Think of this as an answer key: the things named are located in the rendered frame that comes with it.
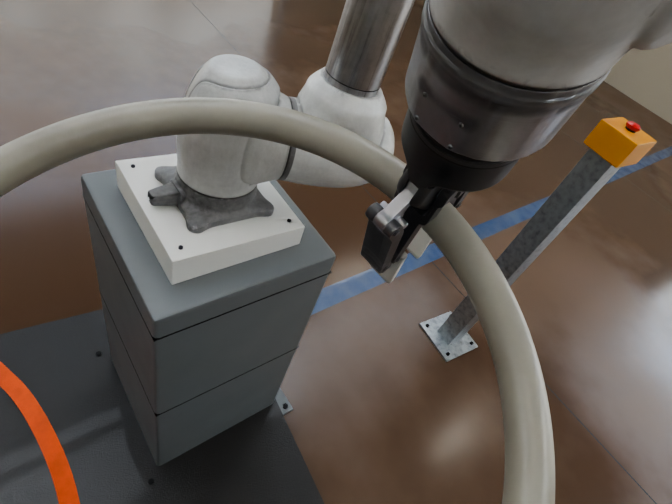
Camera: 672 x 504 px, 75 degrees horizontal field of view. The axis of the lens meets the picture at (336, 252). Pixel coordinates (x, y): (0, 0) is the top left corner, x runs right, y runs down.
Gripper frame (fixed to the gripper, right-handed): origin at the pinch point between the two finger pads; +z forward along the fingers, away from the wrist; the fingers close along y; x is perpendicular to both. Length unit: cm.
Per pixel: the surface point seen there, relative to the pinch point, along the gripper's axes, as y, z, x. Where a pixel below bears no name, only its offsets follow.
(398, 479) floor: 2, 124, 38
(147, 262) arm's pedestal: 20, 37, -35
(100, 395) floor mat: 57, 109, -45
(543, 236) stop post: -79, 84, 13
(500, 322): 3.7, -10.1, 10.3
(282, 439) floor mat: 23, 117, 3
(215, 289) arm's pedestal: 14.1, 38.7, -23.2
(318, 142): 3.3, -9.8, -9.6
